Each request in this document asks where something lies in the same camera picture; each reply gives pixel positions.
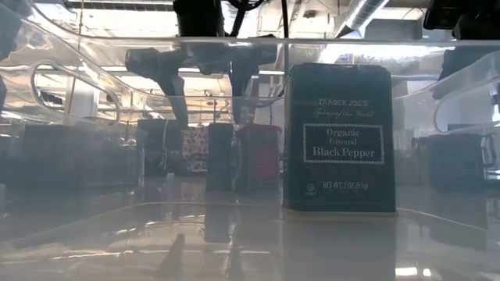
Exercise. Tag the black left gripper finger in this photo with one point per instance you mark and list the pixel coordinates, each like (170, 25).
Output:
(164, 64)
(246, 66)

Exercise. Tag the red block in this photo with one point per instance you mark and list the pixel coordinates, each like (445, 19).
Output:
(258, 156)

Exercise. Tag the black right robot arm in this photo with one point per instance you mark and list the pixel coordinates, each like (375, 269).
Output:
(441, 13)

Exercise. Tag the red patterned board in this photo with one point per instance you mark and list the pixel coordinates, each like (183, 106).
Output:
(195, 148)

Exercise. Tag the clear plastic bin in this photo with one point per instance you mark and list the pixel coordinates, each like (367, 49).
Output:
(351, 41)

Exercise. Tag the smoky grey plastic bin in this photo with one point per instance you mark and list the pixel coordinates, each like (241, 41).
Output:
(78, 156)

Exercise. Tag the silver ventilation duct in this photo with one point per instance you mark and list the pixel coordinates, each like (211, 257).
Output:
(363, 13)

